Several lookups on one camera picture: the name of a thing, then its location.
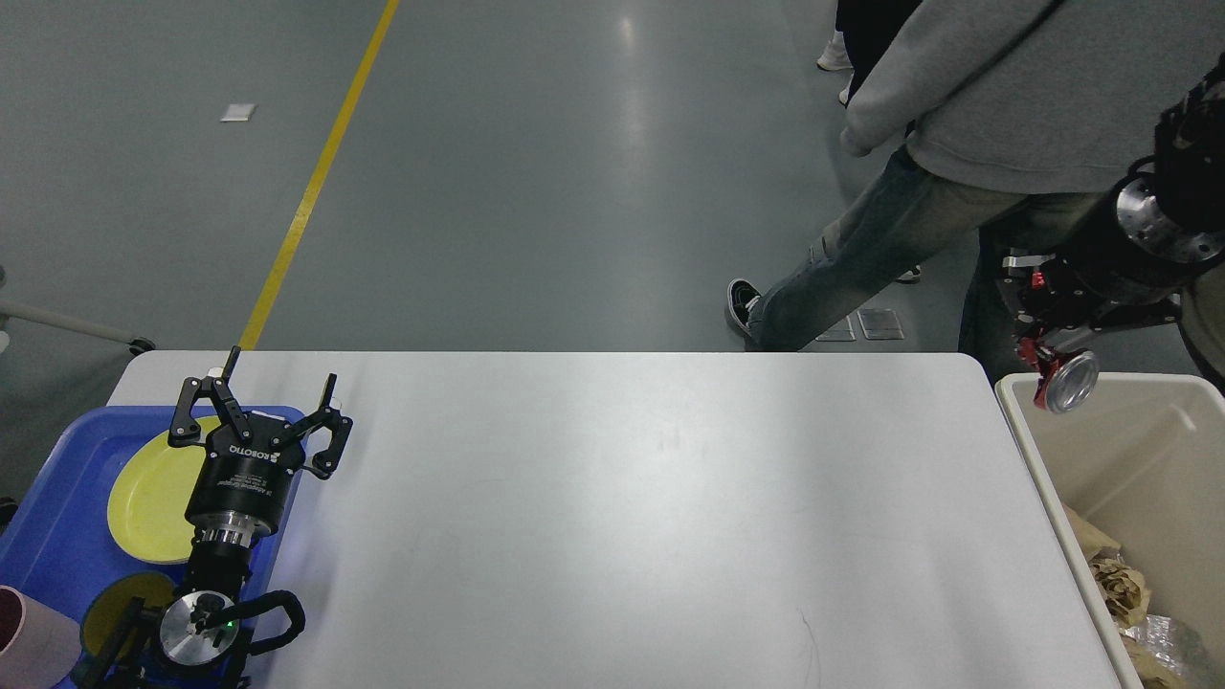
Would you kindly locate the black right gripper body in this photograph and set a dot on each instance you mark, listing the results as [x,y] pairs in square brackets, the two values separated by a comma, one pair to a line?
[1144,241]

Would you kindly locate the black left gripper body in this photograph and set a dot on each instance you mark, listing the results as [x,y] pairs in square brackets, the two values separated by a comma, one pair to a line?
[242,489]

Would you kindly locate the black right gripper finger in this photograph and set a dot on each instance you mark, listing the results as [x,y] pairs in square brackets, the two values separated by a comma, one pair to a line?
[1081,322]
[1022,285]

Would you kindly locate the red foil wrapper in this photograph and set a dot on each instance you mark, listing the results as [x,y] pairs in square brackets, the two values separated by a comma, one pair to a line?
[1064,380]

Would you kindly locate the yellow plate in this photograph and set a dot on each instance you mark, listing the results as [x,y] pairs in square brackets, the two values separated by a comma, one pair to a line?
[145,511]

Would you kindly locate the dark teal mug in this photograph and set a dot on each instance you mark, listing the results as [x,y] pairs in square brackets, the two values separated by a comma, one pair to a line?
[104,614]

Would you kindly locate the brown paper bag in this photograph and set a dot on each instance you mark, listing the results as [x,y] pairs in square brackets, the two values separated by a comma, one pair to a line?
[1151,672]
[1094,544]

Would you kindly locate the pink mug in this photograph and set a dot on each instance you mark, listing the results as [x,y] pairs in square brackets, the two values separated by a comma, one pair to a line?
[39,645]

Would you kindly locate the aluminium foil sheet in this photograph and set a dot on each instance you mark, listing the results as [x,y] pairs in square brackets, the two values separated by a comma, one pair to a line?
[1176,645]

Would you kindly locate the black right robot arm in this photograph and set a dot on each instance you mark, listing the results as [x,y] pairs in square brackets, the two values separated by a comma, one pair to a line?
[1188,139]

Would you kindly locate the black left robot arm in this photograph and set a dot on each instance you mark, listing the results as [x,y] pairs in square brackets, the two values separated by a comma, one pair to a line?
[214,622]

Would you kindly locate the beige plastic bin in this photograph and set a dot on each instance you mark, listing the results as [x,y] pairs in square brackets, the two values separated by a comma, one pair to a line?
[1143,459]

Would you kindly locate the right metal floor plate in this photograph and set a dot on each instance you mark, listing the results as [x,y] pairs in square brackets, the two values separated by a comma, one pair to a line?
[880,324]

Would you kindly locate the metal floor plate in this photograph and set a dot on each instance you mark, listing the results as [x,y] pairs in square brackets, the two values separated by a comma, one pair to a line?
[842,331]
[880,324]

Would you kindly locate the person in blue jeans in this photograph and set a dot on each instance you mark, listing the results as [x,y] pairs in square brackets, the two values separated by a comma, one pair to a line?
[1024,114]

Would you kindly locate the left metal floor plate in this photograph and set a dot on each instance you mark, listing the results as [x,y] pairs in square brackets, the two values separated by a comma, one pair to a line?
[842,331]

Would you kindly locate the chair leg with caster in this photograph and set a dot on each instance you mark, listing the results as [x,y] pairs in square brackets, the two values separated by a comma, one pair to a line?
[136,344]

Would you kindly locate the crumpled brown paper ball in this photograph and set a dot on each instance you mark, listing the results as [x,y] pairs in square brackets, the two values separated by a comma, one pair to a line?
[1123,589]

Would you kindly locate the person in black leggings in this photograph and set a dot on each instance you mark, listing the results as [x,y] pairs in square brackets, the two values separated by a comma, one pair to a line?
[834,57]

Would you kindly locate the seated person in black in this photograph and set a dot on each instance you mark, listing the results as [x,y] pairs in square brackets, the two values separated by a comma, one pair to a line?
[868,29]

